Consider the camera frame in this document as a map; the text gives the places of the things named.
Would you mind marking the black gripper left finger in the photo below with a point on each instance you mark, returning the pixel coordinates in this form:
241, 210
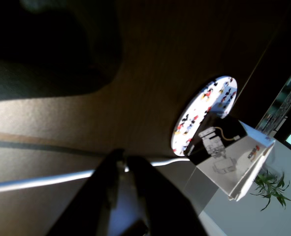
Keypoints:
86, 201

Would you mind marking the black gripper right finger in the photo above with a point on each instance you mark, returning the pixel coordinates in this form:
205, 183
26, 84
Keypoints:
165, 204

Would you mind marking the white Feetech servo box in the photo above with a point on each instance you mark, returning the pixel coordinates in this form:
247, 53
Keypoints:
221, 147

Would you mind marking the green potted plant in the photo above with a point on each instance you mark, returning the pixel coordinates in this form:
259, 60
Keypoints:
270, 185

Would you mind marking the round cartoon print coaster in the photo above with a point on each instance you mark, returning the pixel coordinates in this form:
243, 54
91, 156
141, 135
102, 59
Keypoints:
206, 96

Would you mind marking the glossy dark screen panel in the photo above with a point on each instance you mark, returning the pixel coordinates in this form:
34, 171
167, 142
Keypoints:
283, 103

